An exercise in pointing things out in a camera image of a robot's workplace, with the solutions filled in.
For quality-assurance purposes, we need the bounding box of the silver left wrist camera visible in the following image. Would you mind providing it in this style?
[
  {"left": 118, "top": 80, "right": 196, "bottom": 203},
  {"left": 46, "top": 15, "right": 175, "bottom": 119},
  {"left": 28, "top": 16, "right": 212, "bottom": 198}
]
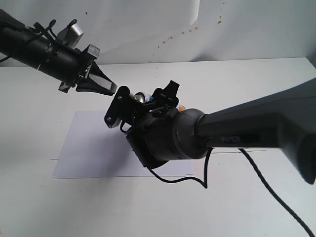
[{"left": 56, "top": 19, "right": 84, "bottom": 49}]

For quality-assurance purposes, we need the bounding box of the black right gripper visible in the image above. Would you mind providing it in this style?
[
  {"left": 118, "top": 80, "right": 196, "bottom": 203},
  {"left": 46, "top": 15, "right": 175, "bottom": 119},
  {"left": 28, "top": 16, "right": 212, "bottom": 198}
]
[{"left": 123, "top": 80, "right": 182, "bottom": 138}]

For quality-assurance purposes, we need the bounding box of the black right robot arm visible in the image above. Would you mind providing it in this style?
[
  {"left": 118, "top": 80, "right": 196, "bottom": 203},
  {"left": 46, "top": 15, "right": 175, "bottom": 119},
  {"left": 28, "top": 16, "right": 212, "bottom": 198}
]
[{"left": 126, "top": 79, "right": 316, "bottom": 184}]

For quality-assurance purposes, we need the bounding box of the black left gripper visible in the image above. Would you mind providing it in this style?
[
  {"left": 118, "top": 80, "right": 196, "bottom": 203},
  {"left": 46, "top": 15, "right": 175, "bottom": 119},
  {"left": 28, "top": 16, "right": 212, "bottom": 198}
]
[{"left": 58, "top": 44, "right": 117, "bottom": 96}]

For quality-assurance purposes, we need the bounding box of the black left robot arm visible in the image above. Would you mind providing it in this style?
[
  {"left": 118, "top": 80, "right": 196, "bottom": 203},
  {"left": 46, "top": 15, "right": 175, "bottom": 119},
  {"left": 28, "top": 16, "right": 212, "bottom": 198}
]
[{"left": 0, "top": 10, "right": 117, "bottom": 96}]

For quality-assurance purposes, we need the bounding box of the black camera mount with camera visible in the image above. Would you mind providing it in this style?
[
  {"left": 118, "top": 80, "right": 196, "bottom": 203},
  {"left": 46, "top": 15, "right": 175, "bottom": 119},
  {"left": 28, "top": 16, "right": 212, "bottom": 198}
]
[{"left": 104, "top": 86, "right": 145, "bottom": 128}]

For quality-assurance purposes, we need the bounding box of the white backdrop paper sheet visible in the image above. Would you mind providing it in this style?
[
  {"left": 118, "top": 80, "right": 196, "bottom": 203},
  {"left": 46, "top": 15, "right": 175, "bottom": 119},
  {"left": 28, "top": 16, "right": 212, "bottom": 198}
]
[{"left": 0, "top": 0, "right": 200, "bottom": 61}]

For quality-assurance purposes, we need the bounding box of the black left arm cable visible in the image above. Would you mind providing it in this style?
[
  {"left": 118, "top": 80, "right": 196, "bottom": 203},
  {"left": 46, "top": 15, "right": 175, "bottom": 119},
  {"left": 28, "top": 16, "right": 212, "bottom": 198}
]
[{"left": 0, "top": 21, "right": 60, "bottom": 62}]

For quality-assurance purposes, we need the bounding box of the white spray paint can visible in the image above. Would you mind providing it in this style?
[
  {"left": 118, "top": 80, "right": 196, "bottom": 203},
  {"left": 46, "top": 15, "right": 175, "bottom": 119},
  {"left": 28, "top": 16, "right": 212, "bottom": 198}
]
[{"left": 134, "top": 92, "right": 186, "bottom": 112}]

